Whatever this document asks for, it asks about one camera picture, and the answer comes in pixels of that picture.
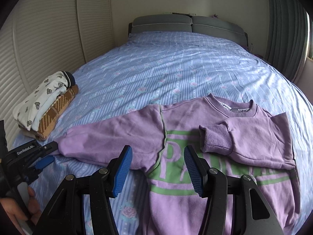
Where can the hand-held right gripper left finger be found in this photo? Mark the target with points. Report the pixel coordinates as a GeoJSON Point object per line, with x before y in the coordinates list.
{"type": "Point", "coordinates": [122, 170]}

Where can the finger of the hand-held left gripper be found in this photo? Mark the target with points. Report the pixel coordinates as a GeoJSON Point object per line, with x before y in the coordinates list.
{"type": "Point", "coordinates": [45, 162]}
{"type": "Point", "coordinates": [50, 146]}

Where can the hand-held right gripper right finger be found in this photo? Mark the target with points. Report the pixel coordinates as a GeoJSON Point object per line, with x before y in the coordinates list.
{"type": "Point", "coordinates": [193, 172]}

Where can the purple sweatshirt with green print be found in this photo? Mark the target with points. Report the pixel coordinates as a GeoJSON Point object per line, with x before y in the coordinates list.
{"type": "Point", "coordinates": [137, 132]}

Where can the person's left hand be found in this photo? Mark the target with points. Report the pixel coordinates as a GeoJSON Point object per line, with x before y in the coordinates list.
{"type": "Point", "coordinates": [34, 205]}

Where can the brown plaid folded garment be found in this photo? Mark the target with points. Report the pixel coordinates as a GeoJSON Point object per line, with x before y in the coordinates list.
{"type": "Point", "coordinates": [57, 109]}

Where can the white printed folded garment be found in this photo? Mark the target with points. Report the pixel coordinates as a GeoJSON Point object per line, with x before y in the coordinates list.
{"type": "Point", "coordinates": [41, 95]}

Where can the cream louvered wardrobe door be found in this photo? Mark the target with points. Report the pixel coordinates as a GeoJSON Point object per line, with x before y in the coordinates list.
{"type": "Point", "coordinates": [97, 17]}
{"type": "Point", "coordinates": [49, 41]}
{"type": "Point", "coordinates": [7, 78]}

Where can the blue floral bedsheet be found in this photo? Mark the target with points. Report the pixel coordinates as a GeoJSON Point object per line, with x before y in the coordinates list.
{"type": "Point", "coordinates": [171, 66]}

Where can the small purple ornament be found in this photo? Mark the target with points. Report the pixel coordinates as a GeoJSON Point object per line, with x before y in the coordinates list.
{"type": "Point", "coordinates": [215, 16]}

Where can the grey-green curtain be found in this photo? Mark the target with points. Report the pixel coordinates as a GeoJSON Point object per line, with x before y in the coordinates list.
{"type": "Point", "coordinates": [283, 29]}

